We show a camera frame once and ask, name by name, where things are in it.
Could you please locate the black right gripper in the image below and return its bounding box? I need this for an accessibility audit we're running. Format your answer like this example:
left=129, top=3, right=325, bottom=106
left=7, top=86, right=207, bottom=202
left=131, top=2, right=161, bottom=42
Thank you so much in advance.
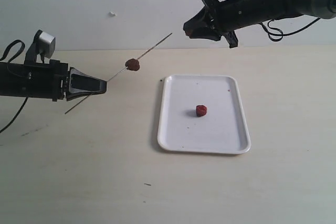
left=183, top=0, right=286, bottom=48

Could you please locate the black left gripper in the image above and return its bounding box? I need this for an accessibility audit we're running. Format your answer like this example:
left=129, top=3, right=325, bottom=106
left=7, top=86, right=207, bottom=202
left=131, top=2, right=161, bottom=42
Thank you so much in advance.
left=1, top=60, right=107, bottom=101

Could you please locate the thin wooden skewer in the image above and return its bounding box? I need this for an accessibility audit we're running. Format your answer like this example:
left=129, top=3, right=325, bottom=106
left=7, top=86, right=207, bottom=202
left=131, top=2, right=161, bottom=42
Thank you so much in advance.
left=64, top=32, right=173, bottom=115

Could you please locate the brown meatball piece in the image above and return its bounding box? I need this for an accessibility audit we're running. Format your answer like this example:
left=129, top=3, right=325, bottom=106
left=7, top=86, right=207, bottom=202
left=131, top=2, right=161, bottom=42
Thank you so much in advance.
left=125, top=58, right=140, bottom=71

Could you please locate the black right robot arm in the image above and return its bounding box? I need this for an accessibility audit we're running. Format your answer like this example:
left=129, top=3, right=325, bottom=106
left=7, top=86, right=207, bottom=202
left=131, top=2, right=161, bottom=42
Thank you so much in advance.
left=183, top=0, right=335, bottom=48

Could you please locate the white plastic tray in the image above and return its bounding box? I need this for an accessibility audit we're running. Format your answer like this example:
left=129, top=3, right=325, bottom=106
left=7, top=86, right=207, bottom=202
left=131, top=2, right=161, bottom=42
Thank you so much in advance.
left=157, top=74, right=251, bottom=155

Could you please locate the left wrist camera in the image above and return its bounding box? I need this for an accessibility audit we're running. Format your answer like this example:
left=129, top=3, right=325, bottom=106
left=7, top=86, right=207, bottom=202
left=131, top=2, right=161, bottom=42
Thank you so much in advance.
left=24, top=30, right=56, bottom=65

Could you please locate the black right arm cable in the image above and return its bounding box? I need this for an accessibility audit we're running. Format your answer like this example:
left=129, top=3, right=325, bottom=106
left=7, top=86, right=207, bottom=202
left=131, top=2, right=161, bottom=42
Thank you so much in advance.
left=259, top=16, right=321, bottom=42

